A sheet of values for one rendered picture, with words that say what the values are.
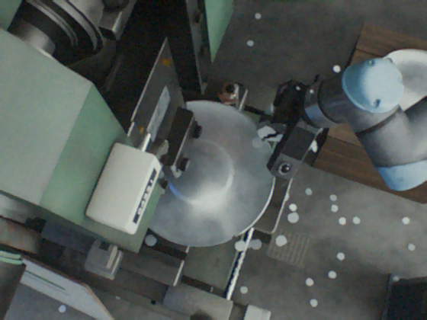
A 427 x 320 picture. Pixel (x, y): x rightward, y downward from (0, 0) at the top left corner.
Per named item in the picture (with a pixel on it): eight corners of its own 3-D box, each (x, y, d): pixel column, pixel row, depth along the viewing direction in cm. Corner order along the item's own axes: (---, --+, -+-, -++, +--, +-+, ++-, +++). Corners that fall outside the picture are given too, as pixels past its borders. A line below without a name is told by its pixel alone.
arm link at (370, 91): (383, 125, 70) (350, 71, 69) (335, 138, 80) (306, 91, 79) (419, 95, 73) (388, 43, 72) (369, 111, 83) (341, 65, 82)
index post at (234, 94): (239, 100, 115) (239, 83, 106) (234, 113, 114) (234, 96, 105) (226, 97, 115) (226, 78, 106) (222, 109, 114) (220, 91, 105)
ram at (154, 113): (210, 117, 94) (198, 37, 66) (181, 196, 91) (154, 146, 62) (121, 88, 97) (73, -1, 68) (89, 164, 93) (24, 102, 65)
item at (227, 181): (301, 203, 101) (302, 202, 100) (165, 273, 99) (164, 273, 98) (231, 78, 108) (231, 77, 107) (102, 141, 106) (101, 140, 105)
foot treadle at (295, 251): (311, 239, 165) (313, 237, 160) (301, 270, 163) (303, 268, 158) (137, 178, 173) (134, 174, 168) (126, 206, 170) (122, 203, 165)
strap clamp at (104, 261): (144, 202, 110) (135, 192, 100) (113, 280, 106) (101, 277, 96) (117, 193, 111) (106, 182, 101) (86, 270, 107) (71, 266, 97)
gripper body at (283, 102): (309, 103, 99) (348, 87, 87) (297, 145, 97) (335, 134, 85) (274, 85, 96) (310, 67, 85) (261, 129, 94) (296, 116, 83)
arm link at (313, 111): (351, 131, 81) (307, 110, 79) (334, 136, 86) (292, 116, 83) (362, 88, 83) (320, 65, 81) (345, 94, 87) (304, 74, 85)
